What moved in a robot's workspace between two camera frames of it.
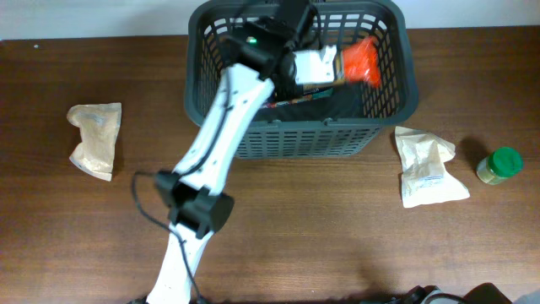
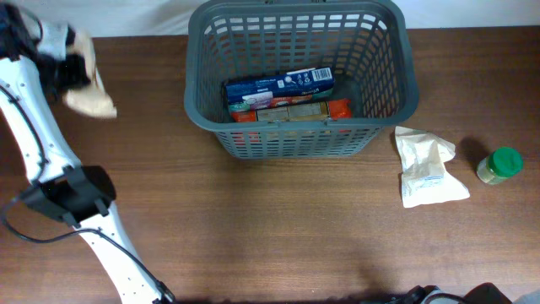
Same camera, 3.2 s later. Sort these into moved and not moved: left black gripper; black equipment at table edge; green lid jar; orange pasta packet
Moved: orange pasta packet; left black gripper
Not moved: green lid jar; black equipment at table edge
